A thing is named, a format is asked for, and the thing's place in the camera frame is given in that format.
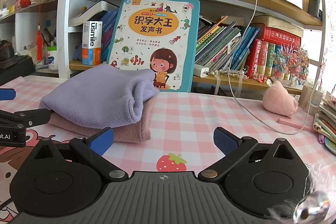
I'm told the purple and pink sweater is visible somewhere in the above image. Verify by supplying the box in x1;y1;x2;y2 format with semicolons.
39;64;159;143

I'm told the black box under shoe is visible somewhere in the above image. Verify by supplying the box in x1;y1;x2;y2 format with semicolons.
0;56;35;85

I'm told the brown leather shoe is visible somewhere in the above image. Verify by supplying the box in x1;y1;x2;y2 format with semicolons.
0;40;18;69

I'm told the pink checkered tablecloth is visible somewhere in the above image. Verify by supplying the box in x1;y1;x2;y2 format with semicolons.
1;76;335;220

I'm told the red tassel charm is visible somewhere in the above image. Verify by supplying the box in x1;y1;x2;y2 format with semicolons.
37;4;43;62

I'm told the white green pen jar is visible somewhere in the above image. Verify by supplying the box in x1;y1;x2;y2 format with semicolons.
47;46;58;71

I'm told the pink plush toy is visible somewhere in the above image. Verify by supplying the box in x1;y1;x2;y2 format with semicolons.
262;81;298;118

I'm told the stack of notebooks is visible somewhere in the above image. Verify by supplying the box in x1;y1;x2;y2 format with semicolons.
313;94;336;155

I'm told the usmile white orange box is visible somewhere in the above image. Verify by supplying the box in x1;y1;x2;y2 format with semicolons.
81;21;102;66

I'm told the children's sound book teal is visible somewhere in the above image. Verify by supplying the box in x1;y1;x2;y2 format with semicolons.
106;0;200;92

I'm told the white bookshelf frame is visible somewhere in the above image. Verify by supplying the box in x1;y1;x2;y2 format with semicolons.
0;0;79;80

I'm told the white charging cable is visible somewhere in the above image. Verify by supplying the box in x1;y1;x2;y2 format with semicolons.
227;0;322;135

